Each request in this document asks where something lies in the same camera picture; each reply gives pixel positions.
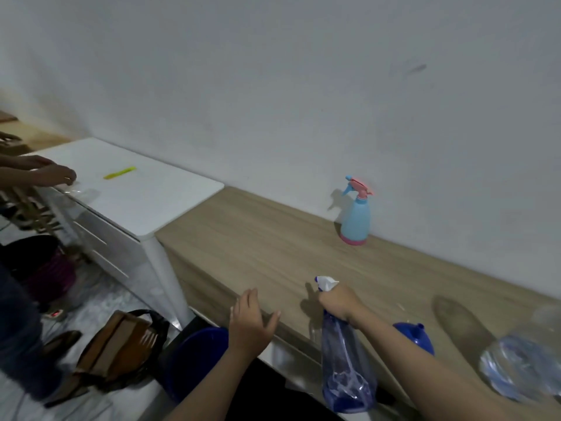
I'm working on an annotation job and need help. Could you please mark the person's right hand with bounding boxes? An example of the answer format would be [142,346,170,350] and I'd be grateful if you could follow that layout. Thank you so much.
[317,284,367,329]

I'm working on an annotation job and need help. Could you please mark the person's left hand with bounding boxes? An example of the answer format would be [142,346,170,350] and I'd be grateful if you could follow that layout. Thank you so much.
[227,288,282,363]

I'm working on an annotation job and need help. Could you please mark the white blue trigger sprayer head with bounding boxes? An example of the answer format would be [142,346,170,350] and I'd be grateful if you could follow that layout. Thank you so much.
[315,275,341,294]

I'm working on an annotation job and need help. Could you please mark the dark blue spray bottle body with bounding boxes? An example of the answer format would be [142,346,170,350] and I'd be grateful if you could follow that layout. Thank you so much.
[321,309,379,414]

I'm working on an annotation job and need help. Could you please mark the blue plastic funnel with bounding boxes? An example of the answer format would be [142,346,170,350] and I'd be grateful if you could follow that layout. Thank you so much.
[393,322,435,357]

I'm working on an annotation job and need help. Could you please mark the light blue spray bottle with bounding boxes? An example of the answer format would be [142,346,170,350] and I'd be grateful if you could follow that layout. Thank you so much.
[340,198,372,247]

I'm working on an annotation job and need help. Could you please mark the pink spray trigger head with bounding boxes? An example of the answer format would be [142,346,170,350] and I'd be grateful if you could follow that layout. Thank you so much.
[341,175,375,200]

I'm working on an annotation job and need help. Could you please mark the clear plastic water bottle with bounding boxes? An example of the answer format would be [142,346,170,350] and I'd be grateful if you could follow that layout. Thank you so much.
[477,304,561,404]

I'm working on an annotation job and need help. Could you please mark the person's left forearm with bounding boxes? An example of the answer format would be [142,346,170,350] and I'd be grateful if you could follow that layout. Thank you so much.
[164,348,264,421]

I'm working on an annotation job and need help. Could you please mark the person's right forearm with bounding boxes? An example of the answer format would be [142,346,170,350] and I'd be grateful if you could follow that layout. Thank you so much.
[350,313,561,421]

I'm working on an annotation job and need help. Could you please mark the another person's forearm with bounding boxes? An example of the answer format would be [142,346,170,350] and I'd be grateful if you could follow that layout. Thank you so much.
[0,166,34,189]

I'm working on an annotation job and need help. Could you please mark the blue bucket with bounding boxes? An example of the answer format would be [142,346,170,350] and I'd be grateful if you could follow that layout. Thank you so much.
[164,327,231,404]

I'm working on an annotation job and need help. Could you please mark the white cabinet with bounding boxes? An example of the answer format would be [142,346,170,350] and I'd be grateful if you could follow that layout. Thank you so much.
[26,136,225,329]

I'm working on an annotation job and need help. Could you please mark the dark brown shoe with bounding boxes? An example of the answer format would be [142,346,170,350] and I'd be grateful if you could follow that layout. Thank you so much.
[41,330,83,360]

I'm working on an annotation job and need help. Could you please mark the dark purple bag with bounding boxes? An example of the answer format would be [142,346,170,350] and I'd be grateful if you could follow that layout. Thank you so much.
[0,235,78,308]

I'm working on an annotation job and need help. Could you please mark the clear plastic wrap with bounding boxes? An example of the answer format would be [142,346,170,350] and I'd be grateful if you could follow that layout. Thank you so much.
[65,184,102,205]

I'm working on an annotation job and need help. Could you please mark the wooden rack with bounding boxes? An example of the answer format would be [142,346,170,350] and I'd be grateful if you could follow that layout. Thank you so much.
[0,186,67,241]

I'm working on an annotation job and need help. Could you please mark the brown bag with black handle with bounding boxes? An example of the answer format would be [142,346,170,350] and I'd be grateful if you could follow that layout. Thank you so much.
[74,309,172,393]

